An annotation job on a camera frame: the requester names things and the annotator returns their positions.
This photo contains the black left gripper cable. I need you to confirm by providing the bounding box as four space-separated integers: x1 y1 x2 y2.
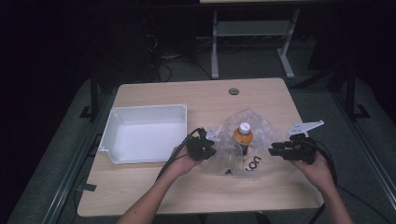
154 127 204 183

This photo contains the person's left hand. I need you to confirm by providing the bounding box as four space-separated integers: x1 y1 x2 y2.
167 145 203 179

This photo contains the clear plastic bag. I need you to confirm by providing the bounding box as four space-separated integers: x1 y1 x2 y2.
202 107 290 179

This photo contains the orange drink bottle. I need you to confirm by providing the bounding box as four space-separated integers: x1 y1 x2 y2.
233 121 254 157

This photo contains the white metal desk frame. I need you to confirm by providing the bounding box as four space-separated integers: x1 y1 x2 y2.
210 8 302 80

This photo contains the bundle of floor cables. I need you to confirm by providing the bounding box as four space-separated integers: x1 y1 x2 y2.
146 31 213 82

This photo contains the black tape strip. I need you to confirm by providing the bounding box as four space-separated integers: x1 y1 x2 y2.
75 182 98 193

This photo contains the white plastic bin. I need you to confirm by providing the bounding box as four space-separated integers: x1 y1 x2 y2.
98 104 189 165

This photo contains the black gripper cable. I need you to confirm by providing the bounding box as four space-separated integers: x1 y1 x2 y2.
154 127 204 183
306 138 391 224

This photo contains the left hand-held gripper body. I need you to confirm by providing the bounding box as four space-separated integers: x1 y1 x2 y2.
186 125 220 161

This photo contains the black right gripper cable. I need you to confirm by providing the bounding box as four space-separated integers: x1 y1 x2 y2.
306 138 391 224

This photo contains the aluminium floor rail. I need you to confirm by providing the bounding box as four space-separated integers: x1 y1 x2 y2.
329 90 396 204
41 92 117 224

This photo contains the person's right hand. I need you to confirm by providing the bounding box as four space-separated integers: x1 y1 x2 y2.
290 153 337 191

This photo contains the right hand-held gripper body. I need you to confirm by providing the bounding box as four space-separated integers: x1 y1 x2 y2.
281 119 325 165

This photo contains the black metal stand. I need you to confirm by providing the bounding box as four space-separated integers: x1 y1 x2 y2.
78 70 101 122
342 63 372 121

